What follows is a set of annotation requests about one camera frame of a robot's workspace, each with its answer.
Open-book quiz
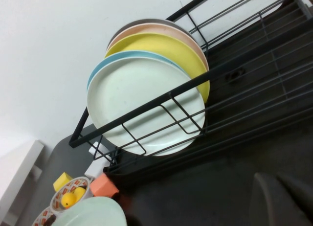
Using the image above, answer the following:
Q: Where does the white furniture panel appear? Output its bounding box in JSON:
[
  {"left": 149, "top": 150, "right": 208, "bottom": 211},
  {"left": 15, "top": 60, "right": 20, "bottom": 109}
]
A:
[{"left": 0, "top": 139, "right": 45, "bottom": 223}]

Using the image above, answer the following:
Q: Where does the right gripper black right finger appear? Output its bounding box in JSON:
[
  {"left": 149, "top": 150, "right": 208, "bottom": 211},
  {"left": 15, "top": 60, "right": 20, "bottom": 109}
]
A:
[{"left": 276, "top": 171, "right": 313, "bottom": 219}]

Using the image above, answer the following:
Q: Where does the yellow rubber duck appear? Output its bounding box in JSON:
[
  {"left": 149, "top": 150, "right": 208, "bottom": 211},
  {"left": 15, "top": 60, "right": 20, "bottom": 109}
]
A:
[{"left": 61, "top": 186, "right": 87, "bottom": 209}]

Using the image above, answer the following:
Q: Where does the small white cube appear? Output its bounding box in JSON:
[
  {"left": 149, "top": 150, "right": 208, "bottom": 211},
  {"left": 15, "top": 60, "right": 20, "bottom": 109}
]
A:
[{"left": 88, "top": 141, "right": 108, "bottom": 160}]

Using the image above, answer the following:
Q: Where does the white rectangular block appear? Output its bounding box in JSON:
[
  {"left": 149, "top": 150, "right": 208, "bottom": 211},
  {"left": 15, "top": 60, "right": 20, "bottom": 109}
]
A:
[{"left": 84, "top": 159, "right": 106, "bottom": 178}]

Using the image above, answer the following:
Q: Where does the grey round plate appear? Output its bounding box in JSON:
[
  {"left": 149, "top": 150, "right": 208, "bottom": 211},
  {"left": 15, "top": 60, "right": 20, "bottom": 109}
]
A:
[{"left": 107, "top": 18, "right": 194, "bottom": 48}]

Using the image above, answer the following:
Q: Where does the yellow foam cube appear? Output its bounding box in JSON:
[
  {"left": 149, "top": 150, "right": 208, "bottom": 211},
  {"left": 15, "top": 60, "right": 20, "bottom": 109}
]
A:
[{"left": 53, "top": 172, "right": 74, "bottom": 191}]

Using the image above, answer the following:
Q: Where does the blue round plate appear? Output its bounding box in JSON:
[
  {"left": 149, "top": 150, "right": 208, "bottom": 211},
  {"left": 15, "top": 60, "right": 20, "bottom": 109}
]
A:
[{"left": 87, "top": 50, "right": 189, "bottom": 90}]

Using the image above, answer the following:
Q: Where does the yellow round plate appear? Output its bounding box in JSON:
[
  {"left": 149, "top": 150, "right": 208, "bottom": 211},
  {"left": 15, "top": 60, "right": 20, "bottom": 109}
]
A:
[{"left": 104, "top": 33, "right": 211, "bottom": 106}]

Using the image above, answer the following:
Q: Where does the orange foam cube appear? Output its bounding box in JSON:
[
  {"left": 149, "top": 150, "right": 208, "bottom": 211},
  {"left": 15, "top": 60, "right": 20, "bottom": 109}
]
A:
[{"left": 90, "top": 174, "right": 120, "bottom": 198}]

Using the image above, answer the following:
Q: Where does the white tape roll red print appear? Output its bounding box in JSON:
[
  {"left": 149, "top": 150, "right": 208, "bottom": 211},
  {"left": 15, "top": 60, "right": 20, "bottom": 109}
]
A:
[
  {"left": 31, "top": 206, "right": 59, "bottom": 226},
  {"left": 50, "top": 176, "right": 95, "bottom": 215}
]

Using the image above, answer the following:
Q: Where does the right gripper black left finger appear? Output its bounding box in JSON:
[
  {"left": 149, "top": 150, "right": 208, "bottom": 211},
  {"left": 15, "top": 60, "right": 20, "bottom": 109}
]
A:
[{"left": 248, "top": 172, "right": 312, "bottom": 226}]

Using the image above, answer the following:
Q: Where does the pink round plate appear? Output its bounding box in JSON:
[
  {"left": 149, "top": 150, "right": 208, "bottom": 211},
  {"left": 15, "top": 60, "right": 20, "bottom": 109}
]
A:
[{"left": 105, "top": 22, "right": 210, "bottom": 71}]

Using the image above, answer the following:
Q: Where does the white round plate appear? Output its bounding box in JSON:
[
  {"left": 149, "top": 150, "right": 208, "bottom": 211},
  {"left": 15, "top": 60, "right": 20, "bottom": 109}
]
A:
[{"left": 87, "top": 57, "right": 206, "bottom": 157}]

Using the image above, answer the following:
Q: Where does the pale green round plate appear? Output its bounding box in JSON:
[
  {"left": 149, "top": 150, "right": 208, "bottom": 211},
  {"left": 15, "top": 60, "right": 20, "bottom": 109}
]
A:
[{"left": 50, "top": 196, "right": 128, "bottom": 226}]

